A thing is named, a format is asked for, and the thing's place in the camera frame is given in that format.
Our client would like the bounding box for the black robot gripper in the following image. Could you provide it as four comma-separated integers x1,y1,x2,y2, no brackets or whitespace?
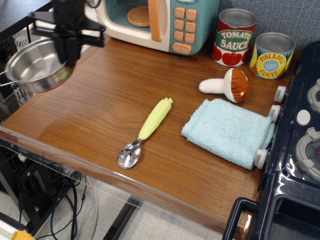
28,0,106,68

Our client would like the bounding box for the small stainless steel pot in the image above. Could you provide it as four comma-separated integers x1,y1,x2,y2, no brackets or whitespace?
0,38,74,93

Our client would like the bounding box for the black desk at left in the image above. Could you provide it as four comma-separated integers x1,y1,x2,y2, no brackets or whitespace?
0,0,52,43

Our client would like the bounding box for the clear acrylic table barrier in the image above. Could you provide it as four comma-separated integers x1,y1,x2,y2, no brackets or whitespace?
0,84,35,124

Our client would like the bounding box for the toy microwave cream and teal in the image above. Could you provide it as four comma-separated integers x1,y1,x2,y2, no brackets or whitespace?
96,0,220,56

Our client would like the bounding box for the tomato sauce can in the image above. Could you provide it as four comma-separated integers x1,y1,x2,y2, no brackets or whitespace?
212,8,257,67

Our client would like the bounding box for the plush mushroom toy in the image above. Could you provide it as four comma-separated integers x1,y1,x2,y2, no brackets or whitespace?
198,68,250,103

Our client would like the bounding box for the table leg black metal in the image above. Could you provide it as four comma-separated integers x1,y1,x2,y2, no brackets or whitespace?
103,197,143,240

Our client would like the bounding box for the light blue folded cloth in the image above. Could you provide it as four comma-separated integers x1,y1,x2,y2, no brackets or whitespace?
181,98,275,170

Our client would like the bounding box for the pineapple slices can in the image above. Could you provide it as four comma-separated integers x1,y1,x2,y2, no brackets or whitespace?
249,32,296,80

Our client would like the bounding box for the white stove knob middle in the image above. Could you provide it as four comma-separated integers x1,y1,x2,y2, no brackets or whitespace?
268,105,281,123

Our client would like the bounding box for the white stove knob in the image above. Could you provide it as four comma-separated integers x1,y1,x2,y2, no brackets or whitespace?
268,105,281,123
274,86,287,104
253,149,268,170

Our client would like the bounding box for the white stove knob upper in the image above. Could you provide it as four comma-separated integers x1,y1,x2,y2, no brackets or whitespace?
274,86,287,104

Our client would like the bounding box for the white stove knob lower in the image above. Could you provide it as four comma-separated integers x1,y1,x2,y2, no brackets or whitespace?
253,149,268,170

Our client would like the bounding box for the dark blue toy stove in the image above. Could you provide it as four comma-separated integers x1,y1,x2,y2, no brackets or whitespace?
223,41,320,240

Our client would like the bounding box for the spoon with green handle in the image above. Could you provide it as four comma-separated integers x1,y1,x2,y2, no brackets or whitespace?
117,97,173,170

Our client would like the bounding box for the blue cable on floor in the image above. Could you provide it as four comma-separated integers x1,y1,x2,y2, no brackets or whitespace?
49,171,79,240

